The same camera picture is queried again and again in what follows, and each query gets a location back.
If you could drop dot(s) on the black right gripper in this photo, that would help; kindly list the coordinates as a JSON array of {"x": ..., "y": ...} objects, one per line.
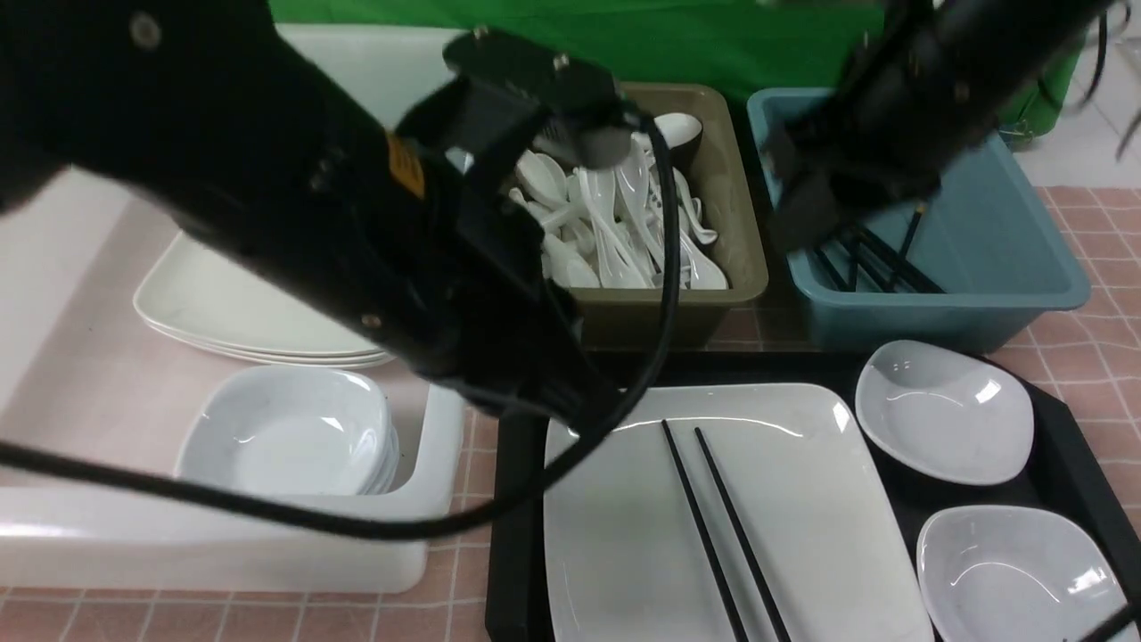
[{"x": 840, "y": 159}]

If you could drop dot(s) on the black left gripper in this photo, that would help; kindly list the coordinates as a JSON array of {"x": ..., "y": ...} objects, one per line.
[{"x": 454, "y": 268}]

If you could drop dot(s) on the white bowl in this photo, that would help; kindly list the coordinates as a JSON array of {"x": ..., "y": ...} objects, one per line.
[
  {"x": 944, "y": 414},
  {"x": 1010, "y": 573}
]

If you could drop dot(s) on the large white square plate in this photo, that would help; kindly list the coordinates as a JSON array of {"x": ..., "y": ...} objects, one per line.
[{"x": 624, "y": 561}]

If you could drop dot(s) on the black chopstick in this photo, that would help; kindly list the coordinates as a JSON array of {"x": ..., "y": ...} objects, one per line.
[
  {"x": 758, "y": 576},
  {"x": 733, "y": 616}
]

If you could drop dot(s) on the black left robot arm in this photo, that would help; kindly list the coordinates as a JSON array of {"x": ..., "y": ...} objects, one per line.
[{"x": 253, "y": 153}]

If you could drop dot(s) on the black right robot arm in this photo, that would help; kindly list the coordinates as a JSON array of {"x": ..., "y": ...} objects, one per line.
[{"x": 981, "y": 53}]

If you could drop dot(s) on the black chopsticks in bin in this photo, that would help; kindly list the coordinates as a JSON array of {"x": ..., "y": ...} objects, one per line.
[{"x": 857, "y": 254}]

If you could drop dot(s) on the green cloth backdrop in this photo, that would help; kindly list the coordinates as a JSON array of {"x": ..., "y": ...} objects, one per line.
[{"x": 731, "y": 45}]

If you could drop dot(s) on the blue plastic bin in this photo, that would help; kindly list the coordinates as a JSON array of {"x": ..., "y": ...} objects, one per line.
[{"x": 987, "y": 241}]

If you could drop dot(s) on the pile of white spoons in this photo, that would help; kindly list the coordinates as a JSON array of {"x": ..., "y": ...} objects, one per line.
[{"x": 606, "y": 229}]

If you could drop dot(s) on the olive green plastic bin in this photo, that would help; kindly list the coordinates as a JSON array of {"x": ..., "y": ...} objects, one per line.
[{"x": 628, "y": 319}]

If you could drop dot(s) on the stack of white bowls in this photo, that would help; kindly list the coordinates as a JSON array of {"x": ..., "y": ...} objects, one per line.
[{"x": 287, "y": 430}]

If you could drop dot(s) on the stack of white square plates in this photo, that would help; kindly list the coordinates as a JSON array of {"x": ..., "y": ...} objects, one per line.
[{"x": 196, "y": 297}]

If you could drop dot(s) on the pink checkered tablecloth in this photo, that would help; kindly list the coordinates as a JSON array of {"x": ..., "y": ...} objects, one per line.
[{"x": 1096, "y": 357}]

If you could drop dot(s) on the large white plastic bin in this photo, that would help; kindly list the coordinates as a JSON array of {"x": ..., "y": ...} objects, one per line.
[{"x": 65, "y": 535}]

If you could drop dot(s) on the black serving tray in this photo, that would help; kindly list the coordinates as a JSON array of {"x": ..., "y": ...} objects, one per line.
[{"x": 1062, "y": 476}]

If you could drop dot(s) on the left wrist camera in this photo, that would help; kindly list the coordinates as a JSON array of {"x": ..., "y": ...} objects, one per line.
[{"x": 509, "y": 95}]

